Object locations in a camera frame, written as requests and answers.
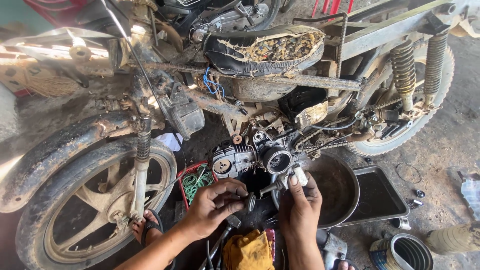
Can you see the red chair legs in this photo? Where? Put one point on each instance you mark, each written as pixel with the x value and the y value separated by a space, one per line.
pixel 332 6

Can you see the yellow cloth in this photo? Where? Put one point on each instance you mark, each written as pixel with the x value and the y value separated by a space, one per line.
pixel 247 251

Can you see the open tin can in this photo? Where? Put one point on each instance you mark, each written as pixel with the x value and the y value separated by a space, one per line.
pixel 403 253

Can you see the crumpled silver sheet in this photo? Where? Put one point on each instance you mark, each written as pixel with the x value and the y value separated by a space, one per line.
pixel 470 195

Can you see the white rag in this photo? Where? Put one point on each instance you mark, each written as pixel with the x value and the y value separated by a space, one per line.
pixel 170 141

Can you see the red basket with green bands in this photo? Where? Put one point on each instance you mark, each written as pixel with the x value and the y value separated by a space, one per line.
pixel 195 182

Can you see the grey motorcycle engine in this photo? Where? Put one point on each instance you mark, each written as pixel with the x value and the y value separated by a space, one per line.
pixel 247 157

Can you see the grey metal hand tool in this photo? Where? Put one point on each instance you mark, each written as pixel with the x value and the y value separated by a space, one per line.
pixel 279 185

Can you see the person's left foot in sandal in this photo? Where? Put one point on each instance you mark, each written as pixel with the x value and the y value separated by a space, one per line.
pixel 148 227

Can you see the motorcycle wheel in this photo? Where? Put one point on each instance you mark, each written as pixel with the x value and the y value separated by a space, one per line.
pixel 412 120
pixel 90 210

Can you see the person's right foot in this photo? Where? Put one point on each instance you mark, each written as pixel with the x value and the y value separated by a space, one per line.
pixel 345 265

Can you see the metal hammer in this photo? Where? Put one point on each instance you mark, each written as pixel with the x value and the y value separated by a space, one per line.
pixel 225 234

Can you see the person's right hand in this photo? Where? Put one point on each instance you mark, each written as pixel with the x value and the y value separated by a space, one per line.
pixel 300 217

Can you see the straw broom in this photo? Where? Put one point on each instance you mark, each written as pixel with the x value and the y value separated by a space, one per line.
pixel 48 84

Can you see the black rectangular oil tray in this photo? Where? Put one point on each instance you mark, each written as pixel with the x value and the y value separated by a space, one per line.
pixel 378 195

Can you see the rusty motorcycle frame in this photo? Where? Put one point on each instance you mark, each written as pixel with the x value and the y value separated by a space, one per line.
pixel 285 80

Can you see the rusty coil shock absorber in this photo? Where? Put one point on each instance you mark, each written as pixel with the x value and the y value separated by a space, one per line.
pixel 435 62
pixel 403 69

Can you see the rusty black front fender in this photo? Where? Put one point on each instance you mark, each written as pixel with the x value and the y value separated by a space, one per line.
pixel 56 150

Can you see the small metal cup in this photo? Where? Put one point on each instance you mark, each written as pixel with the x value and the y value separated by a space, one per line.
pixel 401 223

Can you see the motorcycle rear wheel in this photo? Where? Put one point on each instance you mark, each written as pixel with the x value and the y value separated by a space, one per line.
pixel 412 120

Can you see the background motorcycle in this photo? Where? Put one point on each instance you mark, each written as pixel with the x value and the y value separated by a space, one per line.
pixel 225 18

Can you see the round metal basin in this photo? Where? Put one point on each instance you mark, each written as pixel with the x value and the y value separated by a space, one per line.
pixel 333 187

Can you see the black plastic battery box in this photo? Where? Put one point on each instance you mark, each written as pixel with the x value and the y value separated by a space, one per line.
pixel 185 112

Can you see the torn black motorcycle seat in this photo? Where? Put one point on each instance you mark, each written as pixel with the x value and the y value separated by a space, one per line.
pixel 262 50

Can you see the person's left hand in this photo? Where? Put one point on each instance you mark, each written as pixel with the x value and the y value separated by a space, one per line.
pixel 210 210

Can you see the front fork with spring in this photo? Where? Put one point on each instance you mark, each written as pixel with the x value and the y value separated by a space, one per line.
pixel 142 161

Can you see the small black round engine part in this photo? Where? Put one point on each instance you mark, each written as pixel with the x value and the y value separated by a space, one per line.
pixel 250 201

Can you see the motorcycle front wheel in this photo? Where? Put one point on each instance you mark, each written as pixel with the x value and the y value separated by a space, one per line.
pixel 90 210

